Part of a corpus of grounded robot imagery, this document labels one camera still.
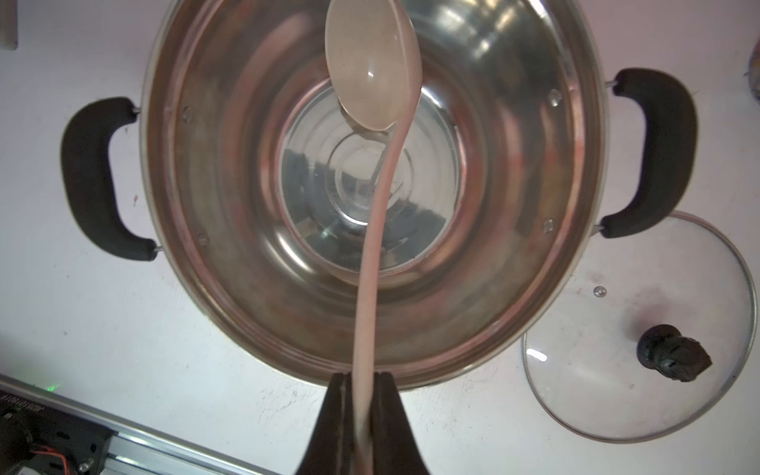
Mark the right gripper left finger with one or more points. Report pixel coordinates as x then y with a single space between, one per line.
330 449

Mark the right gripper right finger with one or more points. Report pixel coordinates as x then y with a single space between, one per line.
395 450

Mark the glass pot lid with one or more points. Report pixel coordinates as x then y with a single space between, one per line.
650 332

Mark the beige plastic ladle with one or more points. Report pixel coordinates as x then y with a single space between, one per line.
375 66

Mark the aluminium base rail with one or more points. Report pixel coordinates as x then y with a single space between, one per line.
43 432

